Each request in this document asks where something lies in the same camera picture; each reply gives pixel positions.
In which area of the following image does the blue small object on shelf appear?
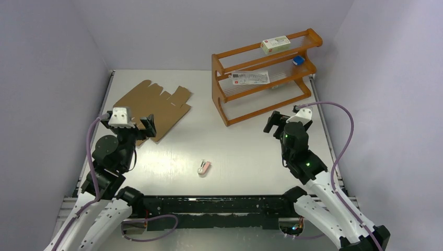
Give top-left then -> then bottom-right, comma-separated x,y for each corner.
292,55 -> 305,65

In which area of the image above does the orange wooden shelf rack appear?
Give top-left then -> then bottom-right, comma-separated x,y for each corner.
211,28 -> 323,126

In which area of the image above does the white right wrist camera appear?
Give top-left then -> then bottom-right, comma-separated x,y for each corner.
286,106 -> 312,125

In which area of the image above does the white green box top shelf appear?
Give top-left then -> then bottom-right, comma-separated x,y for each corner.
260,36 -> 291,55

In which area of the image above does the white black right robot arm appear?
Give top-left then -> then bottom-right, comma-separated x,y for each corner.
263,109 -> 391,250

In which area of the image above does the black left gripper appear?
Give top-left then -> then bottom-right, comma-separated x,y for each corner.
101,112 -> 155,169

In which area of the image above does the clear plastic packet on shelf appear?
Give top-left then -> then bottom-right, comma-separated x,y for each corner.
229,71 -> 270,85

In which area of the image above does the brown cardboard box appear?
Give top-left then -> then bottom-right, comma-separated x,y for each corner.
113,80 -> 191,143

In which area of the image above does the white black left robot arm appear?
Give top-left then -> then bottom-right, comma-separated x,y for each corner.
46,108 -> 157,250

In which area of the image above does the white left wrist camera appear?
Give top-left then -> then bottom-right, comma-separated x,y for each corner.
108,107 -> 135,128

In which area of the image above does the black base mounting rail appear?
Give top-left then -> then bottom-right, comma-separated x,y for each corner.
129,195 -> 299,231

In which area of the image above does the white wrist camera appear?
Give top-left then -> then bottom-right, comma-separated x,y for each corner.
286,106 -> 312,125
108,107 -> 135,128

